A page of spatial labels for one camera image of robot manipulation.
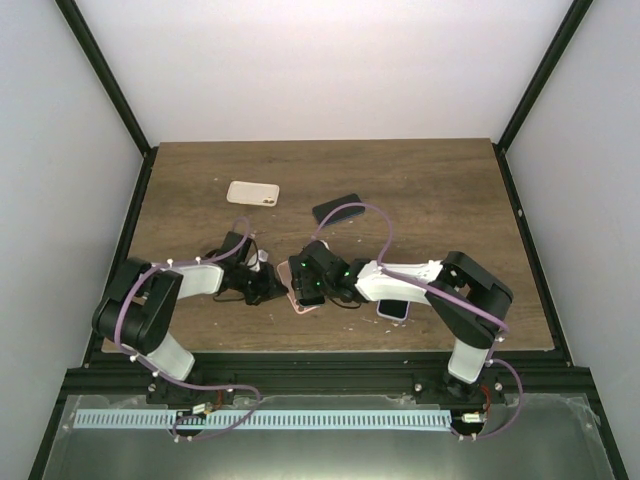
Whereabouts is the pink phone case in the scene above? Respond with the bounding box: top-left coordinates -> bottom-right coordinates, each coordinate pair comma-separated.
276,261 -> 318,315

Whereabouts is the lavender phone case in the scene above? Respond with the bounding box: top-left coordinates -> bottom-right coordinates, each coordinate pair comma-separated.
375,297 -> 414,321

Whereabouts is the beige phone case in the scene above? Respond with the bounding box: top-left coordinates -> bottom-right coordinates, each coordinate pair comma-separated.
226,181 -> 280,207

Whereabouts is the black phone teal edge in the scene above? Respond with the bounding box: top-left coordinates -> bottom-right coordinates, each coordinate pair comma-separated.
297,295 -> 325,308

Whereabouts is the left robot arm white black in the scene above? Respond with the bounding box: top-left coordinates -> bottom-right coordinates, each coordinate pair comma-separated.
92,231 -> 287,404

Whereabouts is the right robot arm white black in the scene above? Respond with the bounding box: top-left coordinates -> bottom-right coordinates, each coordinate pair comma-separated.
288,240 -> 514,403

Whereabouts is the black phone blue edge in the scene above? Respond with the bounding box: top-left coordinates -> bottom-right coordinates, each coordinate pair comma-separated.
311,193 -> 365,226

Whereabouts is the metal front plate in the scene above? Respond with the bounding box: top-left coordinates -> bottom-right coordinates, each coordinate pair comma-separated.
43,394 -> 614,479

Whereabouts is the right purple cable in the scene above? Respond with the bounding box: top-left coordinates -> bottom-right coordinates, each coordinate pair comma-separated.
311,202 -> 525,442

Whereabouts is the purple cable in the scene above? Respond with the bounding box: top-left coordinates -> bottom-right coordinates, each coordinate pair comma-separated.
311,202 -> 525,442
114,216 -> 263,444

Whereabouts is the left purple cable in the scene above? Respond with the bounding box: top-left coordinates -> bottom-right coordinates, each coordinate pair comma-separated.
114,216 -> 263,444

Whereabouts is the black aluminium frame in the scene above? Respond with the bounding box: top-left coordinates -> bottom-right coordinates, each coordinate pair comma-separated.
29,1 -> 628,479

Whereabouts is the light blue slotted cable duct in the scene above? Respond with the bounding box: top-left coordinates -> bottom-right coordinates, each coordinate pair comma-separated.
72,409 -> 452,432

